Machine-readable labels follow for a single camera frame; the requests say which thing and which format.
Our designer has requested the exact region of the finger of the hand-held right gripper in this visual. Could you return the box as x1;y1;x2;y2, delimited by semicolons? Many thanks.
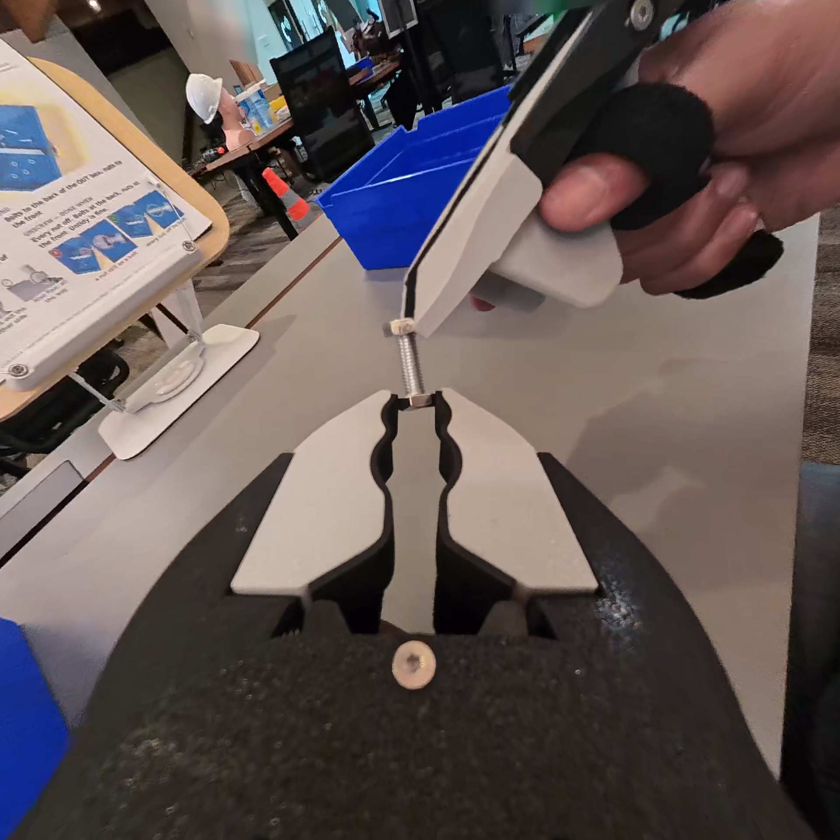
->
402;11;586;326
413;11;605;340

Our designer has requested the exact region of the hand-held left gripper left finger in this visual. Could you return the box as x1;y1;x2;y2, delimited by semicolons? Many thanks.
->
231;390;400;628

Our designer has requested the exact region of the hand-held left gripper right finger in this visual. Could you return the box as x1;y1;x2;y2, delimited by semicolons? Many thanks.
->
434;389;599;624

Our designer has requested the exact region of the silver bolt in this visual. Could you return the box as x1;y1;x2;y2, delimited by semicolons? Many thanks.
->
398;331;431;408

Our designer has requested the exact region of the blue divided storage bin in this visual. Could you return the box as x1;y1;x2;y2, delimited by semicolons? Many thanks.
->
0;617;69;821

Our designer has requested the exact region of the person's right hand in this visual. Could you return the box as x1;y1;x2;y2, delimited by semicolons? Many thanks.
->
539;0;840;295

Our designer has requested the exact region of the orange striped traffic cone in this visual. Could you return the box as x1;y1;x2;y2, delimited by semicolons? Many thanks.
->
260;167;316;227

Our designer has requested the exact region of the black office chair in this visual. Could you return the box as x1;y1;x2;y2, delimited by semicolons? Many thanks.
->
269;29;375;185

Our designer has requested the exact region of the white document stand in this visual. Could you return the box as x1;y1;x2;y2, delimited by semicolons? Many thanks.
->
99;309;261;460

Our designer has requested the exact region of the instruction sheet on stand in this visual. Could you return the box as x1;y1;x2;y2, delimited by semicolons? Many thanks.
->
0;56;231;424

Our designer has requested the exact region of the white hard hat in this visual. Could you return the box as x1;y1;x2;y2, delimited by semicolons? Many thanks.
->
185;73;227;126

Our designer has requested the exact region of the dark flat tablet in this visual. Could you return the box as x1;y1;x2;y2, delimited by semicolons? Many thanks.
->
0;460;86;565

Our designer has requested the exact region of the white instruction board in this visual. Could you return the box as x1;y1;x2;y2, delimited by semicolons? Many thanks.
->
0;40;214;392

